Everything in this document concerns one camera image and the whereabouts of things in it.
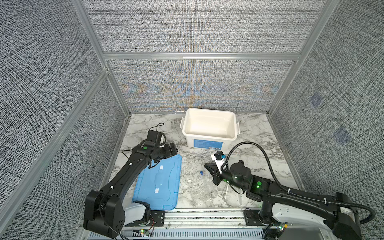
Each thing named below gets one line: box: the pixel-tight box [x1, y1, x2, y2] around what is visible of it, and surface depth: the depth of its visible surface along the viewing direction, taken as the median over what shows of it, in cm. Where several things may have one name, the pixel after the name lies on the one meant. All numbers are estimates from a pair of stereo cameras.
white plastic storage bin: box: [179, 108, 240, 152], surface depth 101 cm
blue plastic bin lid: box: [132, 154, 183, 211], surface depth 85 cm
